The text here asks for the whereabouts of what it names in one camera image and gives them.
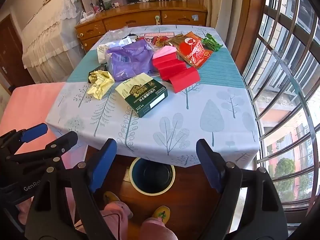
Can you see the lace covered piano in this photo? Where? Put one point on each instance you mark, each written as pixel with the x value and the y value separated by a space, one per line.
pixel 50 42

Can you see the black gold wrapper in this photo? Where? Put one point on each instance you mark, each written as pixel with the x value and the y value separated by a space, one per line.
pixel 132 35

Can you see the strawberry print carton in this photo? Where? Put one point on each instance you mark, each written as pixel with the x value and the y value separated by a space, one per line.
pixel 157 41

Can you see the blue paper note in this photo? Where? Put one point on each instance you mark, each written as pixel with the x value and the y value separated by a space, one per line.
pixel 195 17

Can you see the person's left forearm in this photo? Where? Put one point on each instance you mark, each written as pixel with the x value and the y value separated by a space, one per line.
pixel 22 212

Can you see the wooden dresser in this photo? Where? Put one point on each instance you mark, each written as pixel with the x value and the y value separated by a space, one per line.
pixel 140 17

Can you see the black packet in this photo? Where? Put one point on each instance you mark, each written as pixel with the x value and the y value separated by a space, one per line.
pixel 98 68

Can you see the purple plastic bag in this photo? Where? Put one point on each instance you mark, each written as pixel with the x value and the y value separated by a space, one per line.
pixel 130 62

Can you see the white power strip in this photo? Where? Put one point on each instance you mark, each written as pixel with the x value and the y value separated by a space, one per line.
pixel 86 17

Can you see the green crumpled wrapper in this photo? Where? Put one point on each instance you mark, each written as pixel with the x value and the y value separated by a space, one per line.
pixel 211 43

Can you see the brown wooden door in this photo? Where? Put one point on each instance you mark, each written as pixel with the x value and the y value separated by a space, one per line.
pixel 12 55

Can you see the beige curtain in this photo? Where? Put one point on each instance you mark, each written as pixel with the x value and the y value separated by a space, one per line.
pixel 212 2

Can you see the pink pants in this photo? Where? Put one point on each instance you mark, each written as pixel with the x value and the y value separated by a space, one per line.
pixel 155 230

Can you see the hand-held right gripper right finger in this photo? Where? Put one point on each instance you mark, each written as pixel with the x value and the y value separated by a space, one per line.
pixel 210 165

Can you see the yellow embroidered slipper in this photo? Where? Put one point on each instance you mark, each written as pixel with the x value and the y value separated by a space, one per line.
pixel 161 213
pixel 111 197

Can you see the window with metal grille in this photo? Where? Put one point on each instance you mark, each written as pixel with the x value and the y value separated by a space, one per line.
pixel 287 80

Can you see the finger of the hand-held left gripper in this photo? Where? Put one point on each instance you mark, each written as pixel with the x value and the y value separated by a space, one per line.
pixel 62 142
pixel 33 133

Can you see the red snack packet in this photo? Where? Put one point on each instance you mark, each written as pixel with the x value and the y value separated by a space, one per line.
pixel 193 52

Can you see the clear plastic bag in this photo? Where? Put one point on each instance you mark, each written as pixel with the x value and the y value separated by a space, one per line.
pixel 117 31

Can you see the brown foil packet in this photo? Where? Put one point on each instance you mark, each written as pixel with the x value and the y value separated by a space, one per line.
pixel 177 40

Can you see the black bottle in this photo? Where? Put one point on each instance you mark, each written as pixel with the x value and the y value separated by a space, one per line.
pixel 101 3

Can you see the yellow crumpled wrapper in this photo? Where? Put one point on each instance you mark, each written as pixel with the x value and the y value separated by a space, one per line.
pixel 100 83

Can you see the white paper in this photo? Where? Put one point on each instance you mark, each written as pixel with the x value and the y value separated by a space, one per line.
pixel 102 52

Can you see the red pink folded paper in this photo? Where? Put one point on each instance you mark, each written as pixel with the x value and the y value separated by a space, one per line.
pixel 175 72

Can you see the green chocolate box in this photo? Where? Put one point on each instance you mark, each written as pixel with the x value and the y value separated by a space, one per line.
pixel 142 97

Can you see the blue bin with cream rim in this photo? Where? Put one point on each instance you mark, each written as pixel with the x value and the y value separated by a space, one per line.
pixel 152 177

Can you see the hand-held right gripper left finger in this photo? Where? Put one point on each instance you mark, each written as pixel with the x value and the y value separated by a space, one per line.
pixel 103 165

